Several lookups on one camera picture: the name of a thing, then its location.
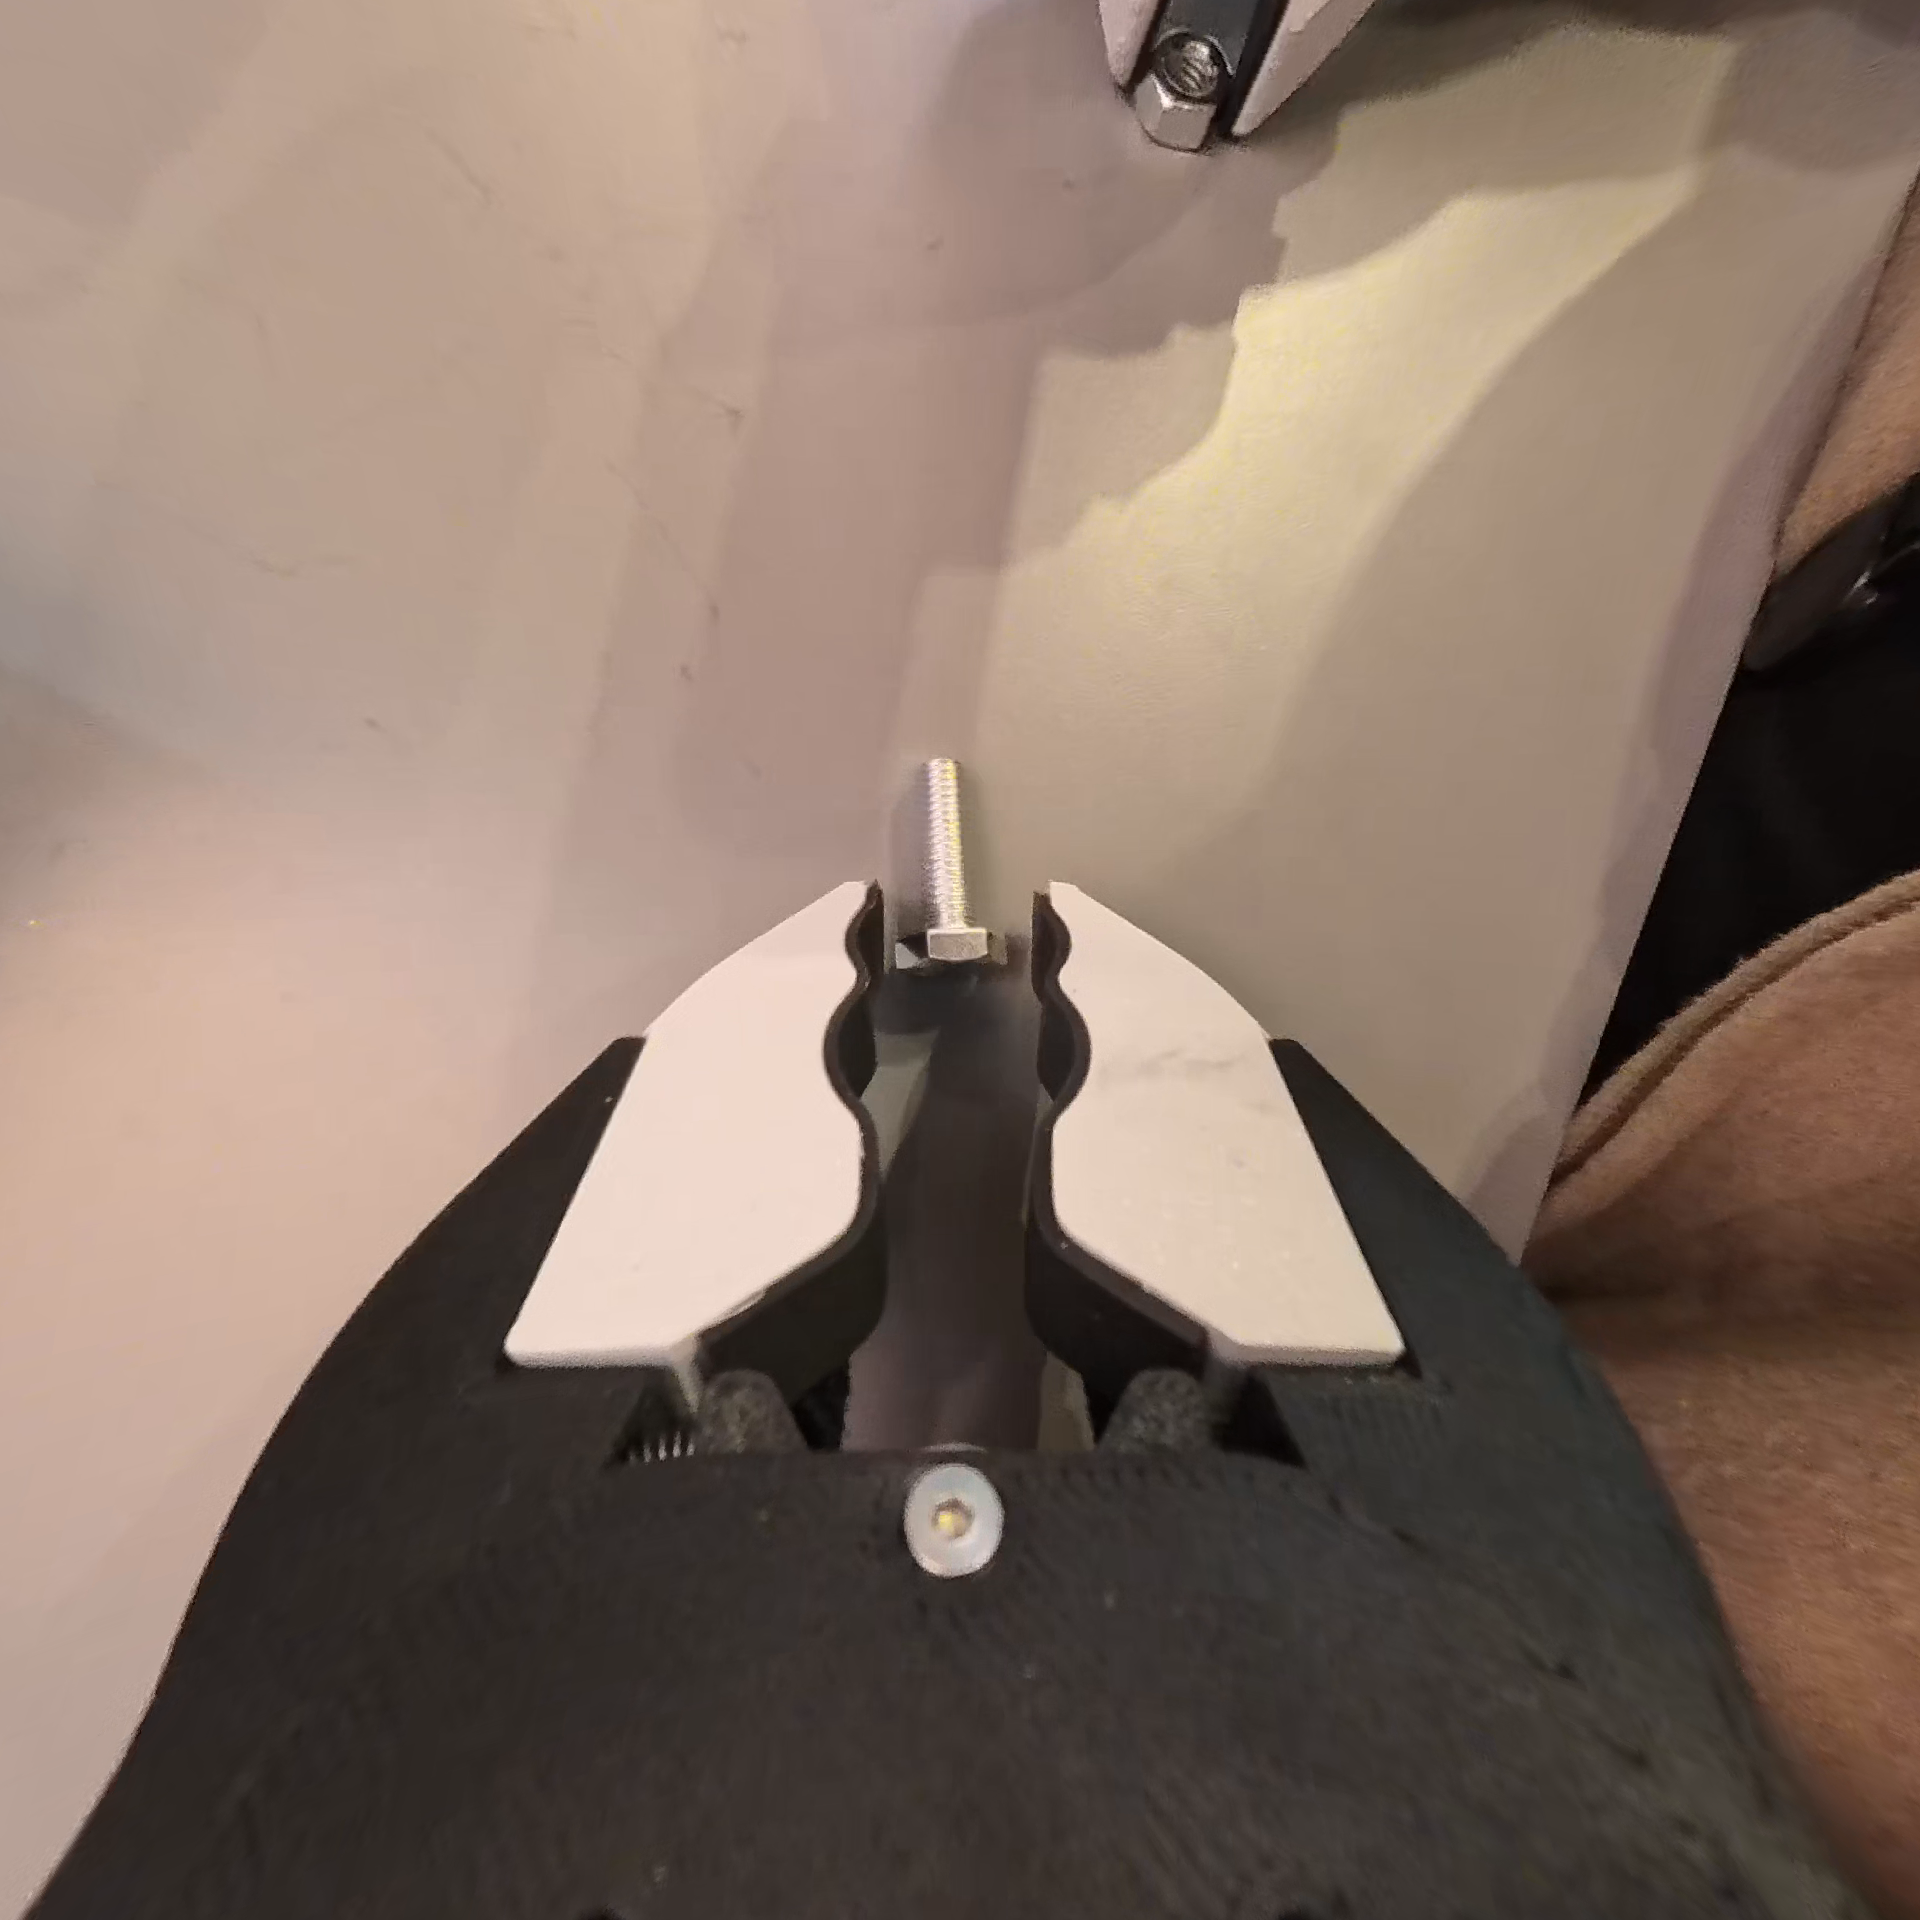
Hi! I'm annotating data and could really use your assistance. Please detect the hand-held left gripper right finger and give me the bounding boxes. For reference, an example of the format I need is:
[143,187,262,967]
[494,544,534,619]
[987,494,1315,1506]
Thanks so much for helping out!
[1030,880,1408,1375]

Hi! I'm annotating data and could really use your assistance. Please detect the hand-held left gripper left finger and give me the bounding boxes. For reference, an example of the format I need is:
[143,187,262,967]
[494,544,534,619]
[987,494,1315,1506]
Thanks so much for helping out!
[503,880,894,1375]

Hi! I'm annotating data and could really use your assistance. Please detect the silver hex nut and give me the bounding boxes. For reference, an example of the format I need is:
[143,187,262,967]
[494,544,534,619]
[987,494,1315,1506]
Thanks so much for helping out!
[1131,29,1231,155]

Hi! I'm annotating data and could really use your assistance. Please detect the silver hex bolt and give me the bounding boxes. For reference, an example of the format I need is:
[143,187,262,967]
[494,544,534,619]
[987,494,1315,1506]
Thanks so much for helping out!
[886,758,1011,977]

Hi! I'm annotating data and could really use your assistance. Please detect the grey desk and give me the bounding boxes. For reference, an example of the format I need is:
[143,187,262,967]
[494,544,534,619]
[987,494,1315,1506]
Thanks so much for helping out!
[0,0,1920,1920]

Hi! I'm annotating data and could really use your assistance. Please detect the beige coat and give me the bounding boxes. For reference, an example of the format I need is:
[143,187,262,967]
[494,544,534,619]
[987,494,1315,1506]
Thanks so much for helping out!
[1522,195,1920,1920]

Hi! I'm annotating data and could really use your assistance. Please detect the black inner garment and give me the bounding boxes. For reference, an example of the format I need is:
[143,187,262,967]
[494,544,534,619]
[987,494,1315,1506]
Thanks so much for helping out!
[1575,465,1920,1105]

